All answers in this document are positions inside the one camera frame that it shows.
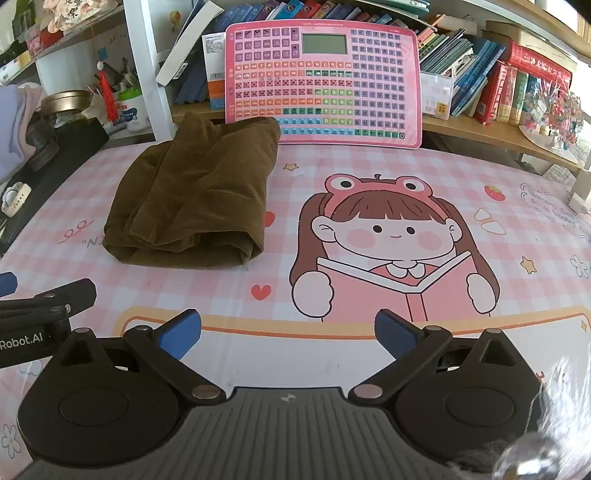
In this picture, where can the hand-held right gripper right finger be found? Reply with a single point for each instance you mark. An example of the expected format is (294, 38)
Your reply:
(395, 332)

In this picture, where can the round metal tin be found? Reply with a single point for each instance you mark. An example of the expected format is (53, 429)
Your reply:
(64, 102)

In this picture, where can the white bucket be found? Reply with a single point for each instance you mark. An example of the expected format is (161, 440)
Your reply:
(62, 71)

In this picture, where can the lavender cloth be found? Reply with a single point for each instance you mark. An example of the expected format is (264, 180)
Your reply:
(14, 129)

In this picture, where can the white pen holder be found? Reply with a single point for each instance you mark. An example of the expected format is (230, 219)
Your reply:
(131, 110)

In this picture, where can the white wrist watch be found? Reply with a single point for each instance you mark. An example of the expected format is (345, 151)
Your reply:
(16, 196)

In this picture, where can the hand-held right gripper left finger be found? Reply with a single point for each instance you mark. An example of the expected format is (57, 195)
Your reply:
(181, 331)

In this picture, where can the orange and white box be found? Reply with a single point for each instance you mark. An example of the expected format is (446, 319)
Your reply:
(215, 74)

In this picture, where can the row of assorted books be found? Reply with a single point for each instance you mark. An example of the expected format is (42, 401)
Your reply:
(485, 69)

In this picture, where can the pink flower ornament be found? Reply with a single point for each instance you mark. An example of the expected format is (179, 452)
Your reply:
(556, 115)

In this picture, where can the pink printed desk mat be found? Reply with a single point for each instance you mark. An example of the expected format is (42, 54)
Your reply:
(461, 184)

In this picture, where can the wooden bookshelf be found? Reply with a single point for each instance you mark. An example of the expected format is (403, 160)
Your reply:
(485, 134)

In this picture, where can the white booklet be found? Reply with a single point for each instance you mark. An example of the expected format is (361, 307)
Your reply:
(184, 44)

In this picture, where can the pink learning tablet toy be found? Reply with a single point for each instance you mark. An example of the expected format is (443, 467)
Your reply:
(323, 92)

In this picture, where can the red tassel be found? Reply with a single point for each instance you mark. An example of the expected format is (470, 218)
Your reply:
(107, 92)

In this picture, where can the white shelf post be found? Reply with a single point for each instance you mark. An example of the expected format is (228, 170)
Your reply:
(147, 69)

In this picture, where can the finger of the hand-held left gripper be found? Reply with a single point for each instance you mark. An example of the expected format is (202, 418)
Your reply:
(60, 295)
(6, 284)

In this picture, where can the small white box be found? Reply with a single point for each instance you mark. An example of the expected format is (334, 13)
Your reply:
(579, 194)

